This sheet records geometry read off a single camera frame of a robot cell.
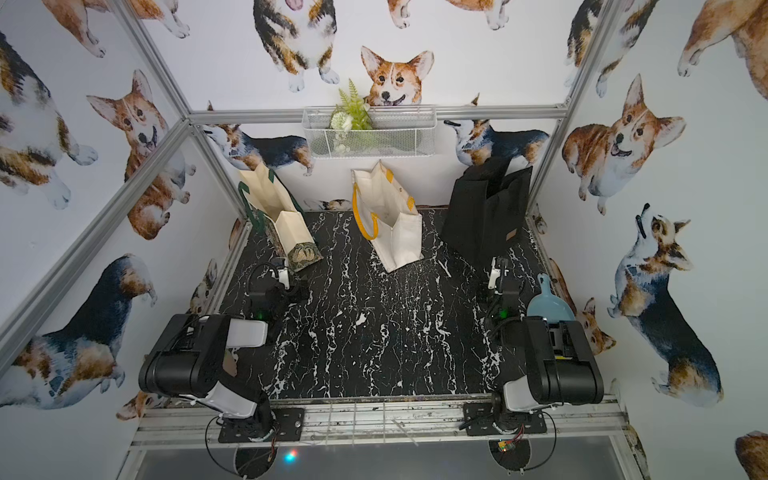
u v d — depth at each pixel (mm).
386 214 1161
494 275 835
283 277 834
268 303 722
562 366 445
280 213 895
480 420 733
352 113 818
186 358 455
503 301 712
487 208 849
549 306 929
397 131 924
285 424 735
